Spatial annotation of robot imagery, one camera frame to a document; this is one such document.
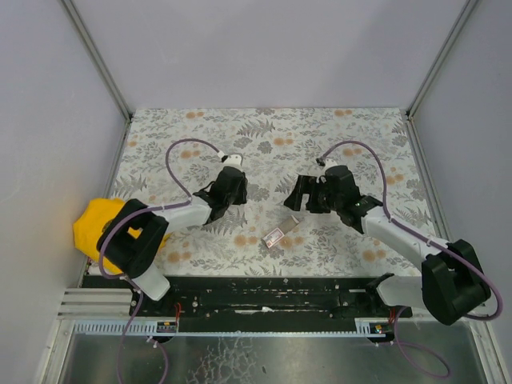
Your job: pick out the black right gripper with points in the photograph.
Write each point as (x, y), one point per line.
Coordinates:
(312, 196)

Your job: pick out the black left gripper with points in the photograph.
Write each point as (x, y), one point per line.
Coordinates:
(238, 189)

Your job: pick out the red white staple box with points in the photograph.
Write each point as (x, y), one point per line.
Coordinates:
(278, 233)

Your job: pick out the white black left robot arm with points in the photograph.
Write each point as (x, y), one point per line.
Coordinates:
(132, 239)

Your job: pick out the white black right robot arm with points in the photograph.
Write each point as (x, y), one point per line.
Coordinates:
(450, 284)

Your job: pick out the floral table mat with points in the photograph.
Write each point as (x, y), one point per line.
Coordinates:
(170, 153)

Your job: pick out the yellow cloth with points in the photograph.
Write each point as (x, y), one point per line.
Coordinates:
(92, 225)

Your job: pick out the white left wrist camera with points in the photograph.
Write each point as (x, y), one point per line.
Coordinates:
(234, 160)

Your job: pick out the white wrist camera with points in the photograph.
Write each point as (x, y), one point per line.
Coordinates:
(325, 162)
(234, 160)

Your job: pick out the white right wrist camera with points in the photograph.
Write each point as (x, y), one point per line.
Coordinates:
(325, 162)

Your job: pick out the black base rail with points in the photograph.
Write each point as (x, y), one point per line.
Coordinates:
(268, 297)

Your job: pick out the white cable duct strip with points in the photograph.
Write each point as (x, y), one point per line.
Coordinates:
(244, 326)

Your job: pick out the aluminium frame rail right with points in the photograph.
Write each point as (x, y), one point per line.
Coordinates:
(439, 219)

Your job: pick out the aluminium frame rail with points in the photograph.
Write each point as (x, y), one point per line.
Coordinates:
(88, 303)
(439, 219)

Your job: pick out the aluminium frame rail left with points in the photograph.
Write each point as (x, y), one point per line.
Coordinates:
(88, 303)

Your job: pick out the aluminium frame post left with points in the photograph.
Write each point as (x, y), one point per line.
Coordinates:
(86, 39)

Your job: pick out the aluminium frame post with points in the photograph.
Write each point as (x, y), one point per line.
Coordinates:
(86, 39)
(442, 55)

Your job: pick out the aluminium frame post right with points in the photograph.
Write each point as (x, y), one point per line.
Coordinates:
(442, 55)

